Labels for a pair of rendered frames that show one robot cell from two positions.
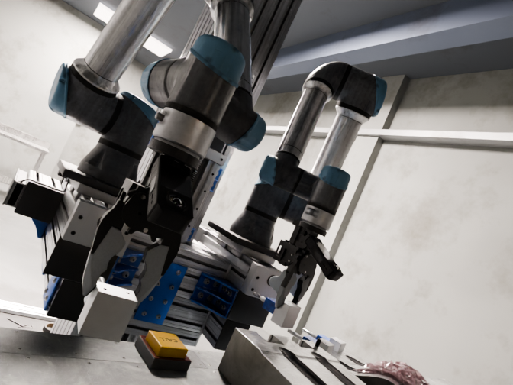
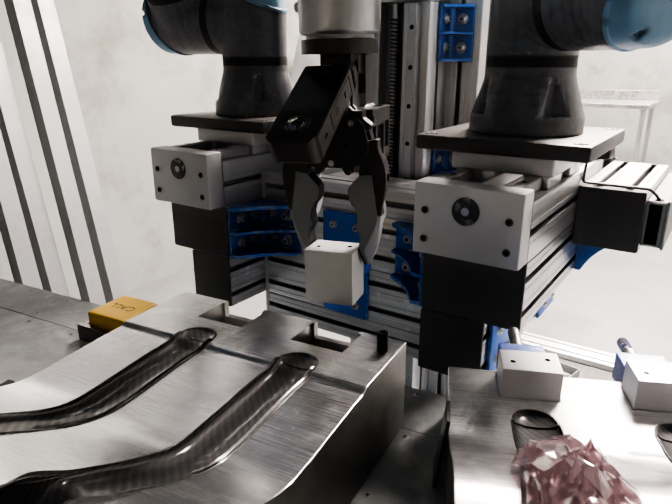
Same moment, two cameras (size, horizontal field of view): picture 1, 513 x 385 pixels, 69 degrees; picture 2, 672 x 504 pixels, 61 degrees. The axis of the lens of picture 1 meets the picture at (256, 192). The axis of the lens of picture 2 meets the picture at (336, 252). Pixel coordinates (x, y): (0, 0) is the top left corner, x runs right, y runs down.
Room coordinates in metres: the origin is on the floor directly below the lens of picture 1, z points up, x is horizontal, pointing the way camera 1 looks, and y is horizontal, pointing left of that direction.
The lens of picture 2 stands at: (0.70, -0.68, 1.13)
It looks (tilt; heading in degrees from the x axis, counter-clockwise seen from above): 18 degrees down; 66
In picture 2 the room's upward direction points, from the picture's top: straight up
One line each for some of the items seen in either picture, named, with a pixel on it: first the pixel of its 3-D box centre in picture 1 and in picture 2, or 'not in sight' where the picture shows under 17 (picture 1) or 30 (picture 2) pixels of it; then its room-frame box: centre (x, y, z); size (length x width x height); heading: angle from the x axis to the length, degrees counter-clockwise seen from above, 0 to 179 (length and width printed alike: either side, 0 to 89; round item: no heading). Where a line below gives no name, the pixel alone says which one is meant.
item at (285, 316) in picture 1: (272, 305); (349, 257); (0.95, -0.15, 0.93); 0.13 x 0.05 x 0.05; 46
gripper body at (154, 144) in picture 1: (156, 190); not in sight; (0.51, 0.12, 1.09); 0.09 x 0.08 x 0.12; 28
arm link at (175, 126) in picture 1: (181, 135); not in sight; (0.50, 0.12, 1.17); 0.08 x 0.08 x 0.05
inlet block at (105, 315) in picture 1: (104, 296); not in sight; (0.52, 0.13, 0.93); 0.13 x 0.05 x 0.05; 27
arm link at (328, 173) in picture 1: (329, 189); not in sight; (0.93, -0.16, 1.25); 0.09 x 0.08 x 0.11; 178
